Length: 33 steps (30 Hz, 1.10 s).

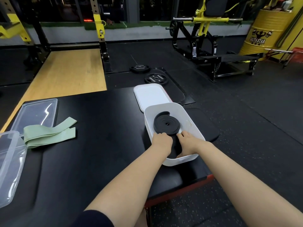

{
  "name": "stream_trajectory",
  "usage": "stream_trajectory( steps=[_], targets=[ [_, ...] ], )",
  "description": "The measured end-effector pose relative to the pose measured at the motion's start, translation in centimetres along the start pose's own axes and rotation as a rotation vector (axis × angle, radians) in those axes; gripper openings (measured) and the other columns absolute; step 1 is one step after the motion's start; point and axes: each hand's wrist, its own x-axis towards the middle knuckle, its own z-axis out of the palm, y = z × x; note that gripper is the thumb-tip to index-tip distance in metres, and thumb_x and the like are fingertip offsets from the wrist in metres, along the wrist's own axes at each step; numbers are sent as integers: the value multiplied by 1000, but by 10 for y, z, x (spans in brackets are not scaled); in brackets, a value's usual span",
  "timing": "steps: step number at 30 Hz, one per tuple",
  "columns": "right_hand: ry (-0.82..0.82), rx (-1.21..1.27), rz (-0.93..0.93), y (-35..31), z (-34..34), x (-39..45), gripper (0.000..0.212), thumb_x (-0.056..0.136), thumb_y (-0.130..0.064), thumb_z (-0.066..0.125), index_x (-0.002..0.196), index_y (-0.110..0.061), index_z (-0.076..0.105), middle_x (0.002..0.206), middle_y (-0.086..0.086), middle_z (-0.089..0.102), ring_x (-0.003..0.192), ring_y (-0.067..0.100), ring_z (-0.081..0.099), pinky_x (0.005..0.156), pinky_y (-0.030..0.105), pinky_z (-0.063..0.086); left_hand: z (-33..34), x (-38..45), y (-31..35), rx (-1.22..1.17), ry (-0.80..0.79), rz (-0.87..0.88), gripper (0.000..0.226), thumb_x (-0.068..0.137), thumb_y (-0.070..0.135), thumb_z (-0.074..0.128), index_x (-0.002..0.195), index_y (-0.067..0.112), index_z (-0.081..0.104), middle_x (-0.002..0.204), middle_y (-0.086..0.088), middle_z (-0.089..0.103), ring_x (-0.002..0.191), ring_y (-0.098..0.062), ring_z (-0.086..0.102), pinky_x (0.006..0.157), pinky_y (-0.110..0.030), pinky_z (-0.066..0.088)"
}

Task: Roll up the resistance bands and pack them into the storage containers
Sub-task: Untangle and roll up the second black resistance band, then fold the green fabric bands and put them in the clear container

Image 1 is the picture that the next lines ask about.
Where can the person's left hand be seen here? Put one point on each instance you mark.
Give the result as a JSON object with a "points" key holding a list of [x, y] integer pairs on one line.
{"points": [[163, 144]]}

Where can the person's right hand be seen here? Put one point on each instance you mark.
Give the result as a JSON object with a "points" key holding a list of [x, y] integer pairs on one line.
{"points": [[190, 144]]}

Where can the thin black resistance band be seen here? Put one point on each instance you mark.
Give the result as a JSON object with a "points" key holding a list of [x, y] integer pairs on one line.
{"points": [[175, 146]]}

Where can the wide black resistance band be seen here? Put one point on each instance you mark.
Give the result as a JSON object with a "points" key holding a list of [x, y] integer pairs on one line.
{"points": [[163, 127]]}

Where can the white plastic bin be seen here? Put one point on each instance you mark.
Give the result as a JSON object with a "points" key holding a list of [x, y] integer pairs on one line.
{"points": [[184, 115]]}

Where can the light green resistance band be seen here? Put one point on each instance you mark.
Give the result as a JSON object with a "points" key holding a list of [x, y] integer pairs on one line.
{"points": [[47, 131], [54, 139]]}

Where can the clear plastic container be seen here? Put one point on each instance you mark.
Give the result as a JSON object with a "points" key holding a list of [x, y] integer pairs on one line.
{"points": [[9, 163]]}

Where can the person's right forearm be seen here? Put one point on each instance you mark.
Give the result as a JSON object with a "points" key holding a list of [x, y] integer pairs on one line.
{"points": [[248, 186]]}

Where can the person's left forearm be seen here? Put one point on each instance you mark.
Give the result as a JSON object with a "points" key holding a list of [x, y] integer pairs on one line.
{"points": [[127, 186]]}

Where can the person's left leg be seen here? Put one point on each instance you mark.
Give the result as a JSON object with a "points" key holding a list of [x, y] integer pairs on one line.
{"points": [[141, 219]]}

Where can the white plastic lid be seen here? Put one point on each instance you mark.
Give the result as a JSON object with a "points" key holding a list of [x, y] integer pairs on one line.
{"points": [[151, 95]]}

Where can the black plyo platform red side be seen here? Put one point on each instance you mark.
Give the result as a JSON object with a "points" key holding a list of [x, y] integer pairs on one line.
{"points": [[99, 139]]}

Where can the black weight plate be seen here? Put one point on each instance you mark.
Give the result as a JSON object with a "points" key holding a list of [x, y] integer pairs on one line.
{"points": [[140, 68], [156, 79]]}

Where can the dark navy shirt sleeve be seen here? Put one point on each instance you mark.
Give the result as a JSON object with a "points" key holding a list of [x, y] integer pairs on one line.
{"points": [[94, 219]]}

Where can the wooden lifting platform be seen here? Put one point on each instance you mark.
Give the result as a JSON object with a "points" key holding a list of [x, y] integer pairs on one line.
{"points": [[66, 73]]}

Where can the yellow black exercise machine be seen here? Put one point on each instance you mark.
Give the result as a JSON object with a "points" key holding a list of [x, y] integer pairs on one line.
{"points": [[203, 21]]}

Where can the silver metal bar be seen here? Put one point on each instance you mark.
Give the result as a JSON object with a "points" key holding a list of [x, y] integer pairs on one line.
{"points": [[278, 50]]}

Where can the yellow black squat rack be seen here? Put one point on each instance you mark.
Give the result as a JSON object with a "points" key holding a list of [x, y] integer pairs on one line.
{"points": [[99, 28]]}

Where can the yellow barrel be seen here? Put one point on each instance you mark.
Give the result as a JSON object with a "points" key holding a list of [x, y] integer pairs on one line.
{"points": [[262, 33]]}

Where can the clear plastic lid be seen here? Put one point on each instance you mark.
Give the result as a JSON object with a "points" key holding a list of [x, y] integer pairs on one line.
{"points": [[33, 115]]}

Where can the pile of small containers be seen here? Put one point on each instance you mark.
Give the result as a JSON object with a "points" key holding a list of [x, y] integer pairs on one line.
{"points": [[279, 5]]}

